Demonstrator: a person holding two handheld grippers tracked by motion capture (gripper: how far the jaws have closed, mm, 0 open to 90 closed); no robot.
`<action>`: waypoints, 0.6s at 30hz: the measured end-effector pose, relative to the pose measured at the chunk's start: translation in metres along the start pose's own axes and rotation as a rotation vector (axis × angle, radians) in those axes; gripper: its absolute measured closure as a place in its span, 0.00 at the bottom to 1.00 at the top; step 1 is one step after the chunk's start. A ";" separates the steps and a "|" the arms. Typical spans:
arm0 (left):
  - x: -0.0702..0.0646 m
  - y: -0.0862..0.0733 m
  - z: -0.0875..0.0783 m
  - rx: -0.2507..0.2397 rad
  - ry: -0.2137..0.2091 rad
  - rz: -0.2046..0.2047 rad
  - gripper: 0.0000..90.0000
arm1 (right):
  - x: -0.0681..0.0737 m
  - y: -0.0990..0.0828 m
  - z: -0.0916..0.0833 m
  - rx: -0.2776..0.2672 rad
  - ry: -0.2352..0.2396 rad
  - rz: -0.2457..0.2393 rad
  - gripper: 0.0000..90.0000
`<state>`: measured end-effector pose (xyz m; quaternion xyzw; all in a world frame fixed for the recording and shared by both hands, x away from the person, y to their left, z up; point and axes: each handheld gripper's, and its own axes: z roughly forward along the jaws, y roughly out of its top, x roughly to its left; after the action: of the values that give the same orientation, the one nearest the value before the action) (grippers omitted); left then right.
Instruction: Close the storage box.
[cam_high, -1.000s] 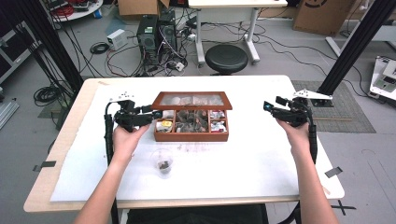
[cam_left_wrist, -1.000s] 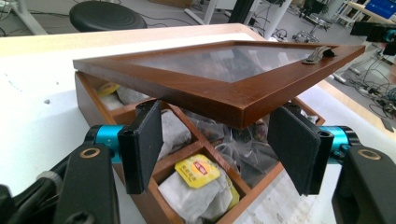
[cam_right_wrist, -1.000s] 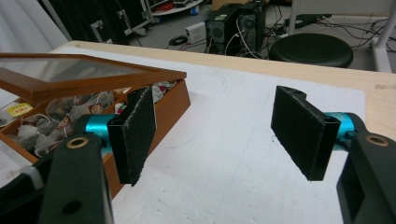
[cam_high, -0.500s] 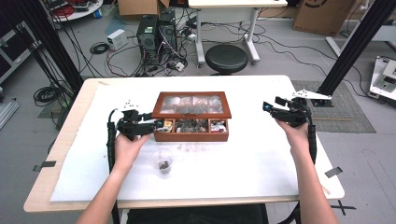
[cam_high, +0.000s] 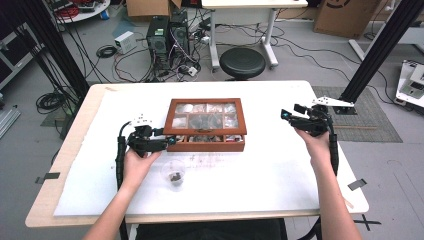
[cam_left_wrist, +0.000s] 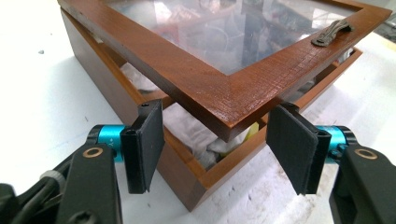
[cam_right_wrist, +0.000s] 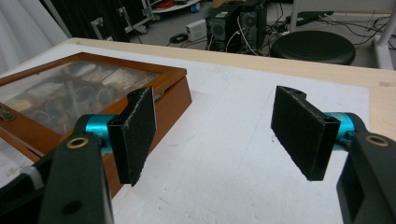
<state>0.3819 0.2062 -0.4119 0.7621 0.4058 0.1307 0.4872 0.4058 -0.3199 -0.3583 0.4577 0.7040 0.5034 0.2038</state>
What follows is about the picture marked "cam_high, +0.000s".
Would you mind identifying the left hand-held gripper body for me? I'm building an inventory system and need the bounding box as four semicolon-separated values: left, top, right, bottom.
127;113;169;158

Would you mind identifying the grey tape strip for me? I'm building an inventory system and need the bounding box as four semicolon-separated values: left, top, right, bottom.
347;178;368;192
34;171;62;185

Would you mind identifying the white flat device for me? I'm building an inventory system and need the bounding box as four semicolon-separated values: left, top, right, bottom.
395;59;424;109

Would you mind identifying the plain cardboard box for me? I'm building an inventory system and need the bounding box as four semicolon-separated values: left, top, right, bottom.
125;0;183;19

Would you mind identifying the white desk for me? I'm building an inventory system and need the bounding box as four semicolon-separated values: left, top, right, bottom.
201;0;309;72

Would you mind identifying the white round table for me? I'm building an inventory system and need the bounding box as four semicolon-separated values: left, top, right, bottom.
46;0;111;25

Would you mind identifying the small black cable coil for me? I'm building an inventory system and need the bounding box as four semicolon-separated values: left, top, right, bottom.
95;44;118;60

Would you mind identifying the person's right hand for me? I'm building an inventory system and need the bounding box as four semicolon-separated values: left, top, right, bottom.
294;127;332;168

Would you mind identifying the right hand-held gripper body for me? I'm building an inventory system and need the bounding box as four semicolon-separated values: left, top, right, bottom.
290;96;356;138

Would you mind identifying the black computer tower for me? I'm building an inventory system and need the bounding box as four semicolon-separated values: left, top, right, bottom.
146;15;171;72
169;10;191;58

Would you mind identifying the black metal frame post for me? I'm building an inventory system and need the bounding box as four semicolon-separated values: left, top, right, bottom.
13;0;91;100
329;0;424;115

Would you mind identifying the small white box device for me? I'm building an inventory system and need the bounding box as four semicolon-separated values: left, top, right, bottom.
114;30;138;55

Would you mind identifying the red cable coil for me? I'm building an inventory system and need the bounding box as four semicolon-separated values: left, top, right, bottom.
56;4;81;20

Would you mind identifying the large black cable coil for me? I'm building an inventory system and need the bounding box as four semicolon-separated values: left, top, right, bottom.
35;91;68;115

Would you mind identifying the person's dark clothing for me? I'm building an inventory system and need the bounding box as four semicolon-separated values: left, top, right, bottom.
135;218;288;240

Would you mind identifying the wooden box with glass lid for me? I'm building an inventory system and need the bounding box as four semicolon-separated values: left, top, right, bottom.
163;97;248;153

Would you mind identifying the grey floor mat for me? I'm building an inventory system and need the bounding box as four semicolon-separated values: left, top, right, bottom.
311;85;404;144

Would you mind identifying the person's left hand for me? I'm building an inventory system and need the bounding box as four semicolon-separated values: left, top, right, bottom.
121;147;163;195

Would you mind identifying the cardboard box with black print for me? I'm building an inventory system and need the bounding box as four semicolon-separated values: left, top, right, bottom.
313;0;383;39

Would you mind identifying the black round stool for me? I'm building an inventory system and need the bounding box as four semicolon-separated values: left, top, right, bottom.
219;47;267;81

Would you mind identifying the black corrugated left gripper cable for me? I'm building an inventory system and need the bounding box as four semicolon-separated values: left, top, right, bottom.
114;120;133;240

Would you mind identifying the white foam table sheet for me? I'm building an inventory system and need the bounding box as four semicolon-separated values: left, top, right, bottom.
53;87;321;218

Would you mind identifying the clear plastic cup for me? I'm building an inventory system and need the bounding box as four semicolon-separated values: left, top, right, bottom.
160;158;187;193

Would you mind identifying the grey shelf unit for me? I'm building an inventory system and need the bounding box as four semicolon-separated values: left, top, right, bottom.
0;22;44;90

